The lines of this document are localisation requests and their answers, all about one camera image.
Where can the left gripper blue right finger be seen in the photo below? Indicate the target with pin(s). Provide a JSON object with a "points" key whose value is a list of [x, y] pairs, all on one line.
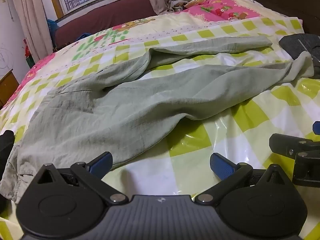
{"points": [[231, 176]]}

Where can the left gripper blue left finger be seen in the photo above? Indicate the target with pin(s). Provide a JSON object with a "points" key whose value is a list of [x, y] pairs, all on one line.
{"points": [[90, 175]]}

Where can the sage green pants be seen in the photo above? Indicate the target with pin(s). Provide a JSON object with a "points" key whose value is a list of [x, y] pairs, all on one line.
{"points": [[118, 111]]}

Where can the green checkered bed sheet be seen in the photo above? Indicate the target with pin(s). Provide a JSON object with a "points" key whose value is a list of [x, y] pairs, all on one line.
{"points": [[179, 163]]}

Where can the dark folded garment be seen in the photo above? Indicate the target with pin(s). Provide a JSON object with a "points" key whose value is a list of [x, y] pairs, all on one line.
{"points": [[295, 44]]}

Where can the wooden side cabinet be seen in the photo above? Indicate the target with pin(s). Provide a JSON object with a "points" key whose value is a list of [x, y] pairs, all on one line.
{"points": [[8, 86]]}

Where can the dark red window seat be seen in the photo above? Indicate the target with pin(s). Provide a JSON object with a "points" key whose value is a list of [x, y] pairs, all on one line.
{"points": [[101, 18]]}

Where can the beige curtain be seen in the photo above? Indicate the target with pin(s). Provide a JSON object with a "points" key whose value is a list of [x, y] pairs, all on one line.
{"points": [[35, 28]]}

